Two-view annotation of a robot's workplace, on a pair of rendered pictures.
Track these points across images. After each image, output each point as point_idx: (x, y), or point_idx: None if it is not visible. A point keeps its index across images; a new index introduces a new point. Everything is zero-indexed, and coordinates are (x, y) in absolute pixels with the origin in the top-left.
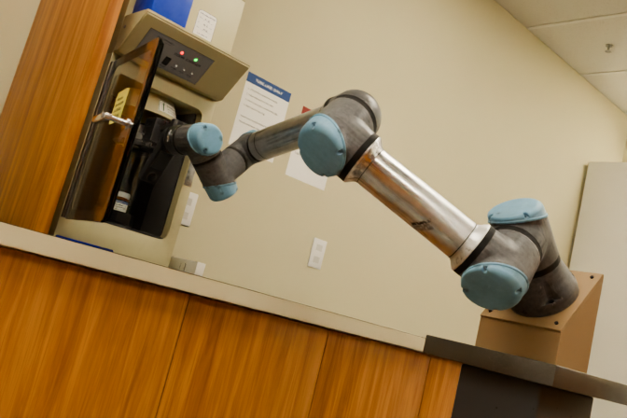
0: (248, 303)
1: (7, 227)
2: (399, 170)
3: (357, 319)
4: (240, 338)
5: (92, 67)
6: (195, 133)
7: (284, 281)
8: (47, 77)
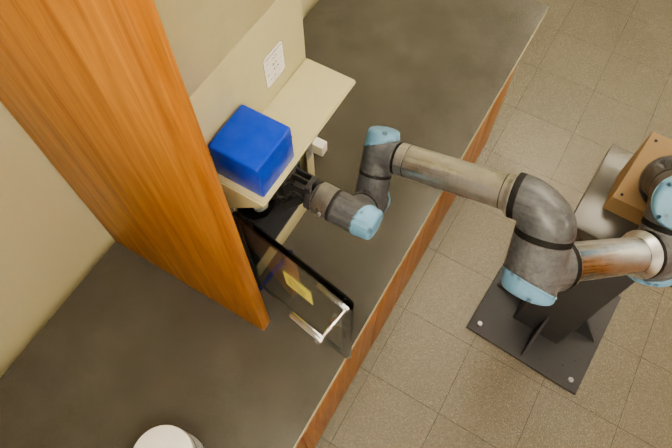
0: (418, 234)
1: (307, 424)
2: (597, 271)
3: (475, 132)
4: None
5: (243, 271)
6: (363, 237)
7: None
8: (147, 222)
